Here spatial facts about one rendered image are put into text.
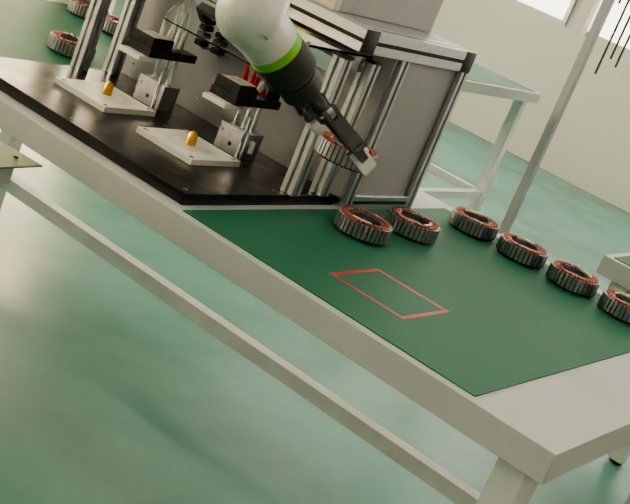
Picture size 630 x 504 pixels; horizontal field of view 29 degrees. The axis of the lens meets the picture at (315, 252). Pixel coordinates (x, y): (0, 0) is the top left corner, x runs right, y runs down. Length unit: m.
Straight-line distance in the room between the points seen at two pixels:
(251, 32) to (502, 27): 7.34
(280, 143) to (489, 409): 0.97
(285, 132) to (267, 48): 0.64
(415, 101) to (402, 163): 0.15
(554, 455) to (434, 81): 1.08
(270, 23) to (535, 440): 0.74
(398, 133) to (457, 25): 6.82
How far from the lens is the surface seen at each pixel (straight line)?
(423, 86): 2.58
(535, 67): 9.07
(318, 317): 1.92
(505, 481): 1.84
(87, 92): 2.51
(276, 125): 2.59
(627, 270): 3.14
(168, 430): 3.05
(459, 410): 1.81
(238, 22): 1.91
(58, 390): 3.05
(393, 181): 2.65
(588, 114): 8.88
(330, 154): 2.13
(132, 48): 2.57
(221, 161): 2.37
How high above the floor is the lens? 1.35
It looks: 16 degrees down
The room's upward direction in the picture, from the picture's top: 22 degrees clockwise
